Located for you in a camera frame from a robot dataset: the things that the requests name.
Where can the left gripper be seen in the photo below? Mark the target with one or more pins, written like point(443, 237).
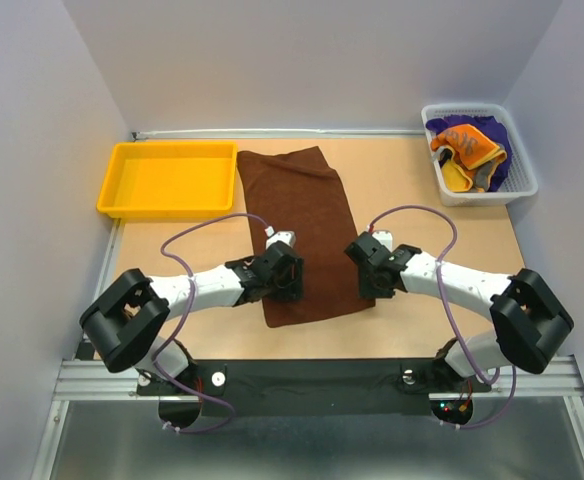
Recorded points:
point(292, 289)

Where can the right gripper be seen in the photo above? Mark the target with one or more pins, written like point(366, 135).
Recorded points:
point(365, 290)

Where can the brown towel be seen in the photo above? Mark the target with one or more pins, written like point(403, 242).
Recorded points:
point(300, 192)

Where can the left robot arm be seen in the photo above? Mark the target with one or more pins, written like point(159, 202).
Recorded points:
point(124, 322)

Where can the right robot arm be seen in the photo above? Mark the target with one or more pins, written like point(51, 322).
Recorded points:
point(529, 322)

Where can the yellow towel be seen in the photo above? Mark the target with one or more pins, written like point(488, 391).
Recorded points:
point(456, 178)

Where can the yellow plastic tray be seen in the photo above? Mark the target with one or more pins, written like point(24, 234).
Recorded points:
point(169, 179)

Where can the grey towel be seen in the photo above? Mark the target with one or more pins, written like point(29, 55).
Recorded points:
point(489, 177)

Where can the white plastic basket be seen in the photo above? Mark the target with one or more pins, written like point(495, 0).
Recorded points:
point(520, 183)

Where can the orange towel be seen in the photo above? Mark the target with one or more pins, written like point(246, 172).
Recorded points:
point(473, 147)

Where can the purple towel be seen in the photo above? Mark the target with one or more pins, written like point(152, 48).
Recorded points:
point(490, 127)

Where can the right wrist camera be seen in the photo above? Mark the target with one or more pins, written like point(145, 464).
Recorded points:
point(382, 239)

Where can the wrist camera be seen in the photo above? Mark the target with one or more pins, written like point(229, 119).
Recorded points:
point(273, 236)
point(382, 239)

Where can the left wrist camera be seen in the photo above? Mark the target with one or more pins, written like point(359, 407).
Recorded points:
point(273, 236)

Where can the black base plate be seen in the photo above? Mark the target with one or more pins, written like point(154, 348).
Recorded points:
point(219, 390)

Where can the aluminium frame rail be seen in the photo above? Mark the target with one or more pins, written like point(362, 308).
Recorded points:
point(89, 380)

